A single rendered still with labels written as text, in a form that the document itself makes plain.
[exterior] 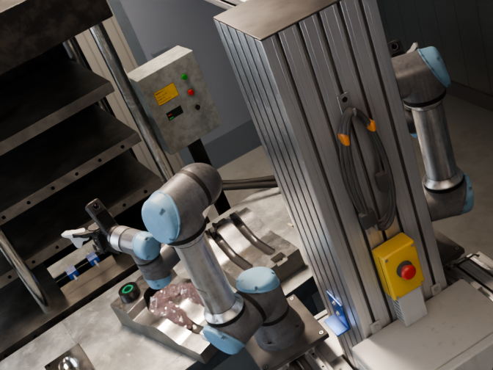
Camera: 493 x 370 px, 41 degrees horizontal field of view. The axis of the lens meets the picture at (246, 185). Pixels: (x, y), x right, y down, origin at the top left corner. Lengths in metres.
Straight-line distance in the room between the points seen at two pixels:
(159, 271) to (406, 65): 0.89
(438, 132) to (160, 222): 0.80
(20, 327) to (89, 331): 0.41
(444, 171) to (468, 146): 2.52
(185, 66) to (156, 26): 1.62
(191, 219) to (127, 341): 1.16
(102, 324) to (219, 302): 1.14
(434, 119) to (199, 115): 1.53
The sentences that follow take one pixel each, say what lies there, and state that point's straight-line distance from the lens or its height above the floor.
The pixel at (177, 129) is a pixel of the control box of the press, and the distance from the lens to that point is 3.14.
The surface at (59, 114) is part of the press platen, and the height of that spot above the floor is 1.52.
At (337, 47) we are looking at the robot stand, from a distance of 1.32.
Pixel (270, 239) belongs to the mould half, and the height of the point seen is 0.88.
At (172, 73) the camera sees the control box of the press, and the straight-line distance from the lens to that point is 3.07.
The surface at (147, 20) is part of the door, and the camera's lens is 4.66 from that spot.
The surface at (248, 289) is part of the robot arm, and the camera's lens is 1.87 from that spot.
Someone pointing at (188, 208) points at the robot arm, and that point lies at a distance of 1.60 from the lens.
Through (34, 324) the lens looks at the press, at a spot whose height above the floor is 0.79.
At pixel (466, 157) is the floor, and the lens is 4.39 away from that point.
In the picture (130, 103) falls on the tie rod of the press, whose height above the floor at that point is 1.44.
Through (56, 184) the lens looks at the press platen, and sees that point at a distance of 2.94.
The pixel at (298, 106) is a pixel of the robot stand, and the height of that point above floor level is 1.86.
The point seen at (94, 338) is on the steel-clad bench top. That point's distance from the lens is 2.81.
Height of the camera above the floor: 2.45
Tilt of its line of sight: 31 degrees down
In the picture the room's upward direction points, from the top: 23 degrees counter-clockwise
